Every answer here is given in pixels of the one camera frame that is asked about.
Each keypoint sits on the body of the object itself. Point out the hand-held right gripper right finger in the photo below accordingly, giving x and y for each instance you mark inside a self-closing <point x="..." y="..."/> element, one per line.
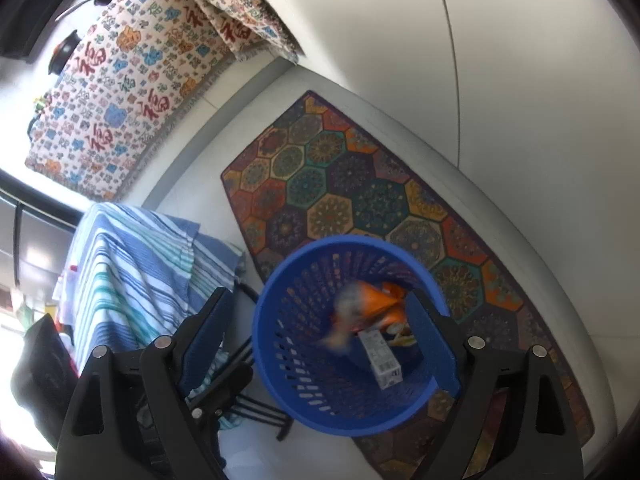
<point x="430" y="345"/>

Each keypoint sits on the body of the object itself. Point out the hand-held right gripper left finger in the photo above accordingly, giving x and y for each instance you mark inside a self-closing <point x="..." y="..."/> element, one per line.
<point x="205" y="350"/>

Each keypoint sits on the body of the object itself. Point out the green white milk carton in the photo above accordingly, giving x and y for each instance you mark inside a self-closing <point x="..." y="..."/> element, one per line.
<point x="382" y="362"/>

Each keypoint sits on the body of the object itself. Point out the crushed orange soda can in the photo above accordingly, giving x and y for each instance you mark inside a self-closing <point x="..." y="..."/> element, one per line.
<point x="372" y="302"/>

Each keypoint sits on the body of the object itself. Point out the blue plastic basket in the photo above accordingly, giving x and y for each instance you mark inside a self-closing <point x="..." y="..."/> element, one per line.
<point x="300" y="395"/>

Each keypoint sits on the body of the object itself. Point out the striped tablecloth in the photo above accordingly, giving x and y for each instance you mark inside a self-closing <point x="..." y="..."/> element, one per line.
<point x="130" y="280"/>

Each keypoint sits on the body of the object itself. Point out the grey refrigerator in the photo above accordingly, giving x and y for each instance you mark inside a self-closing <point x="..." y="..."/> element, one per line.
<point x="35" y="230"/>

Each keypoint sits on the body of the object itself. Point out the colourful hexagon floor mat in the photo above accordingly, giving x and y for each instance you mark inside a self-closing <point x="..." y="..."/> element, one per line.
<point x="350" y="185"/>

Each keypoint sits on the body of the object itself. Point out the large printed blanket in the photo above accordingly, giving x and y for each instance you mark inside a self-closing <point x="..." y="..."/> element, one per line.
<point x="125" y="100"/>

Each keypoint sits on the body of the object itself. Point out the black clay pot red lid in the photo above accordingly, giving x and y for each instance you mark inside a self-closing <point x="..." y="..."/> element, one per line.
<point x="65" y="52"/>

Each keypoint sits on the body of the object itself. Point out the small printed blanket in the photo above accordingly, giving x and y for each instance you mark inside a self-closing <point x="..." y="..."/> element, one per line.
<point x="240" y="15"/>

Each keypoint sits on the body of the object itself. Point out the black range hood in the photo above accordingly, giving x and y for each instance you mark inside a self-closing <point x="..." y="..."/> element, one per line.
<point x="22" y="10"/>

